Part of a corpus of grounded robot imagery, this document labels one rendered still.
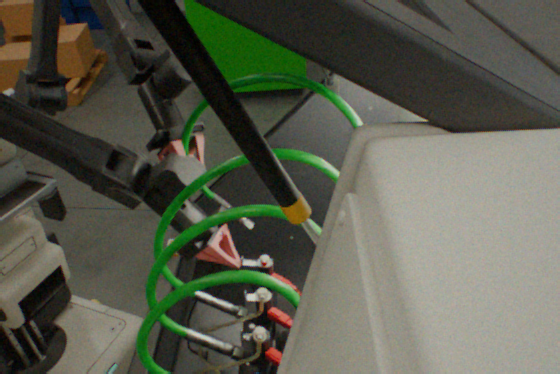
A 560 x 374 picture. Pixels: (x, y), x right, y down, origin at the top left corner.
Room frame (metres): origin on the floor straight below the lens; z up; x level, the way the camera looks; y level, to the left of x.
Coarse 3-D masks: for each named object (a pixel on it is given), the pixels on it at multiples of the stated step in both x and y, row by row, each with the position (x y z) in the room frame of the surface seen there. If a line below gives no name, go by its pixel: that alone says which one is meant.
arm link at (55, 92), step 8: (40, 88) 1.13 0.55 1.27; (48, 88) 1.14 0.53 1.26; (56, 88) 1.16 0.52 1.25; (40, 96) 1.11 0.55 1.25; (48, 96) 1.13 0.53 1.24; (56, 96) 1.14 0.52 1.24; (40, 104) 1.11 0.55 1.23; (48, 104) 1.13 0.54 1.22; (56, 104) 1.14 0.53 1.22; (48, 112) 1.15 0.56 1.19
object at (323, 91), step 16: (240, 80) 0.70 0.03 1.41; (256, 80) 0.68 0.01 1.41; (272, 80) 0.67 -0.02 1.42; (288, 80) 0.66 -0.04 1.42; (304, 80) 0.65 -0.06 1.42; (336, 96) 0.63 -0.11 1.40; (192, 112) 0.75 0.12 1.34; (352, 112) 0.62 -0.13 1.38; (192, 128) 0.75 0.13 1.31; (208, 192) 0.74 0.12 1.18
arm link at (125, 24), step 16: (96, 0) 1.01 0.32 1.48; (112, 0) 1.00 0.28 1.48; (112, 16) 0.97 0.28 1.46; (128, 16) 0.98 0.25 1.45; (112, 32) 0.95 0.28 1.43; (128, 32) 0.92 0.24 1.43; (144, 32) 0.96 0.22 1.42; (112, 48) 0.93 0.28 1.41; (128, 48) 0.89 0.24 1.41; (144, 48) 0.94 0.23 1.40; (144, 64) 0.88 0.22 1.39
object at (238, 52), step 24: (192, 24) 3.93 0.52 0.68; (216, 24) 3.92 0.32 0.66; (216, 48) 3.92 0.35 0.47; (240, 48) 3.91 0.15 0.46; (264, 48) 3.90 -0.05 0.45; (240, 72) 3.91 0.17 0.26; (264, 72) 3.90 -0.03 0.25; (288, 72) 3.89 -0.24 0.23; (240, 96) 3.95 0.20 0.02; (264, 96) 3.94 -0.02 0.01
